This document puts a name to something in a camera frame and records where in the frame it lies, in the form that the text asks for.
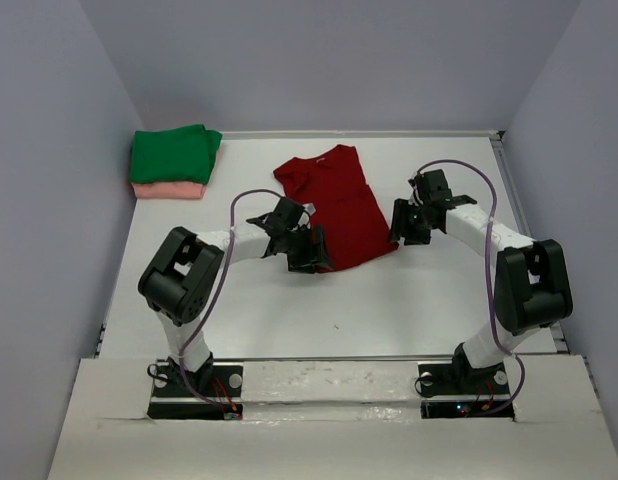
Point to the red t shirt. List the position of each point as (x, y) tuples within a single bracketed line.
[(355, 229)]

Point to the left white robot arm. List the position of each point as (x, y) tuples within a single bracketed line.
[(183, 281)]

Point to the folded green t shirt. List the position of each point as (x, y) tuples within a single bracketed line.
[(182, 154)]

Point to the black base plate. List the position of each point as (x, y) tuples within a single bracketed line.
[(447, 393), (170, 399)]

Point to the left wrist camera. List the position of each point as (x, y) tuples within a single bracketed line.
[(309, 208)]

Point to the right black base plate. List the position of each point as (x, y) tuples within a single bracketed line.
[(447, 393)]

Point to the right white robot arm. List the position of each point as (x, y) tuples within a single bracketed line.
[(527, 283)]

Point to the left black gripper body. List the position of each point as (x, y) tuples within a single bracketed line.
[(298, 249)]

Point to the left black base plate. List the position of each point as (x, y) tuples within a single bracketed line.
[(170, 399)]

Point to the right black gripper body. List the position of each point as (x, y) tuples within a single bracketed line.
[(410, 221)]

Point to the folded pink t shirt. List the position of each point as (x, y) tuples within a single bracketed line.
[(180, 190)]

